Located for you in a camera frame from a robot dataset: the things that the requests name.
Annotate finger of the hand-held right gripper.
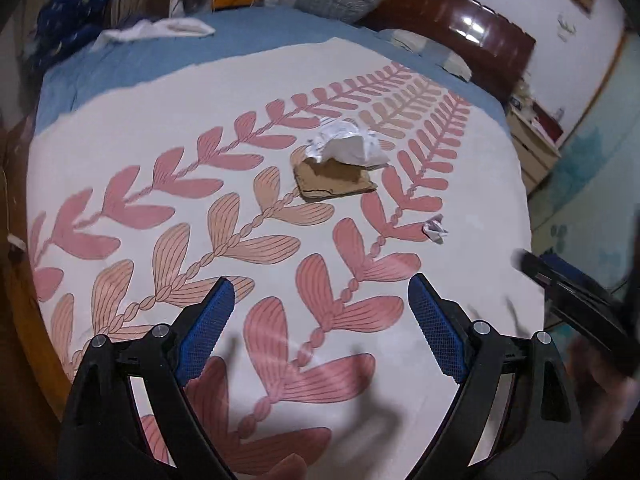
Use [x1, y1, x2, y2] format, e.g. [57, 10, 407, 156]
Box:
[540, 254, 631, 306]
[512, 250, 636, 376]

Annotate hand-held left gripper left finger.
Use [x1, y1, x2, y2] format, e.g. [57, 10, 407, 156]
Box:
[57, 276, 237, 480]

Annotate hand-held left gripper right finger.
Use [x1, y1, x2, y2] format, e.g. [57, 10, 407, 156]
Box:
[407, 273, 586, 480]

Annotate small silver wrapper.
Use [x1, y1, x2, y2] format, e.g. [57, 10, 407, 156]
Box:
[422, 214, 449, 246]

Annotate brown cardboard piece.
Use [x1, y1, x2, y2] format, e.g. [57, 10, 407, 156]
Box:
[291, 157, 379, 204]

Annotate large white paper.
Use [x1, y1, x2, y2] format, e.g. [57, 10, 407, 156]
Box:
[303, 117, 391, 167]

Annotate person's right hand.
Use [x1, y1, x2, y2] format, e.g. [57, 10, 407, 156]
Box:
[567, 335, 640, 441]

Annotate leaf print bed blanket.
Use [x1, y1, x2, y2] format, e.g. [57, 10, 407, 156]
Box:
[27, 35, 533, 480]

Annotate blue flower wardrobe door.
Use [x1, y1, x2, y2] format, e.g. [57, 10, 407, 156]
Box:
[525, 35, 640, 311]

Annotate cream drawer nightstand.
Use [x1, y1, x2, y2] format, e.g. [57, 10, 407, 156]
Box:
[505, 95, 563, 196]

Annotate dark red box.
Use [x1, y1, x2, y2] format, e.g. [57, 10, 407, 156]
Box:
[530, 102, 566, 143]

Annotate pale pillow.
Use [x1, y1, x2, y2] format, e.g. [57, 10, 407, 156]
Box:
[377, 27, 473, 83]

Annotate bed with leaf blanket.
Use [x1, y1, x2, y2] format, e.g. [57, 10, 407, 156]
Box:
[0, 0, 538, 480]

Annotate white cloth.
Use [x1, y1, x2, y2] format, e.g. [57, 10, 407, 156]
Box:
[90, 17, 217, 51]

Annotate blue star print quilt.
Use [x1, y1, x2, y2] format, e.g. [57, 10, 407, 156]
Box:
[30, 0, 121, 68]

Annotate small wall decoration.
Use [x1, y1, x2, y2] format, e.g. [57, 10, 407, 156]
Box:
[556, 12, 578, 43]

